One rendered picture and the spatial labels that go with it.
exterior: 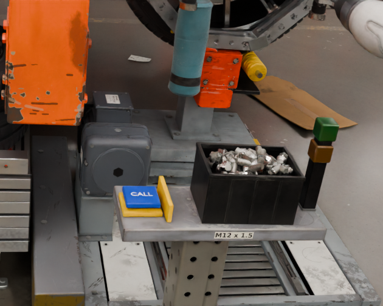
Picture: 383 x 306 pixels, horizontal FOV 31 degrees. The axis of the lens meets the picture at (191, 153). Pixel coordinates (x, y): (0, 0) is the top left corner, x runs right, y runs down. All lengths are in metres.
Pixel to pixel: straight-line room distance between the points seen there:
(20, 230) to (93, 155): 0.26
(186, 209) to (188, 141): 0.81
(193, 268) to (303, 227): 0.25
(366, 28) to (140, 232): 0.62
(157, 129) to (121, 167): 0.50
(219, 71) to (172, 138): 0.32
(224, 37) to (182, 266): 0.77
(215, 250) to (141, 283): 0.41
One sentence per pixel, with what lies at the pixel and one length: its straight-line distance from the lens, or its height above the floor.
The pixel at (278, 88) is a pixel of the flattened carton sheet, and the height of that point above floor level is 0.01.
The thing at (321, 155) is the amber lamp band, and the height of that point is 0.59.
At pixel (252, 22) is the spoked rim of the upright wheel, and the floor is 0.64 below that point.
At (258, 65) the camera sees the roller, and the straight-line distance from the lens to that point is 2.09.
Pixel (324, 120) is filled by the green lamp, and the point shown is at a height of 0.66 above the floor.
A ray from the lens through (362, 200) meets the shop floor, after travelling 2.61.
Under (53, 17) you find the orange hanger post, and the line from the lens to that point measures 1.49.
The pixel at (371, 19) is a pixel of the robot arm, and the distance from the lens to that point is 1.50.
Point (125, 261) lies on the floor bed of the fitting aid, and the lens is 1.91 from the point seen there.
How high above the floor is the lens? 1.21
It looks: 27 degrees down
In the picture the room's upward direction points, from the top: 9 degrees clockwise
